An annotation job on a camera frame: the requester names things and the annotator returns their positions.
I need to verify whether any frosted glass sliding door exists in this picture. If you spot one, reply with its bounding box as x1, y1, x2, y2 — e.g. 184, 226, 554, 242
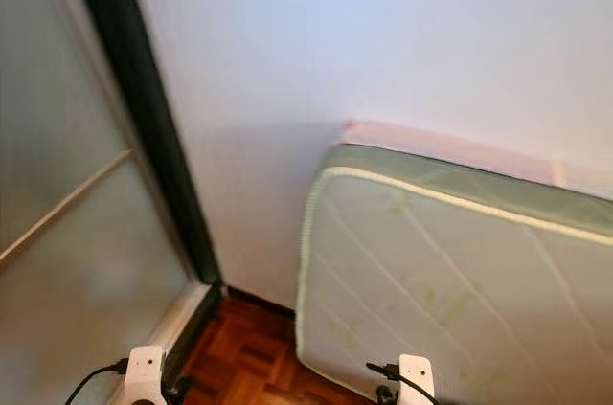
0, 0, 212, 405

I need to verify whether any dark door frame post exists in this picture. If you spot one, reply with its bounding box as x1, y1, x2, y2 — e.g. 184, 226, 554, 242
65, 0, 223, 286

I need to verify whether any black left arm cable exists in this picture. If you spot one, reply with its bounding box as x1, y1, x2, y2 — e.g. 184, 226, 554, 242
65, 359, 130, 405

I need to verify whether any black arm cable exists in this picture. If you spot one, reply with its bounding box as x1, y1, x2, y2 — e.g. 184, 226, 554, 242
366, 362, 442, 405
65, 359, 130, 405

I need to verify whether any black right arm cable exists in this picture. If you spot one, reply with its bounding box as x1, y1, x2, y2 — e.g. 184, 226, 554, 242
366, 362, 442, 405

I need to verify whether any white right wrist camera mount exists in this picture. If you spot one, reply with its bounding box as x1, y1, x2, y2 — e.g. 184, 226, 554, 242
397, 355, 437, 405

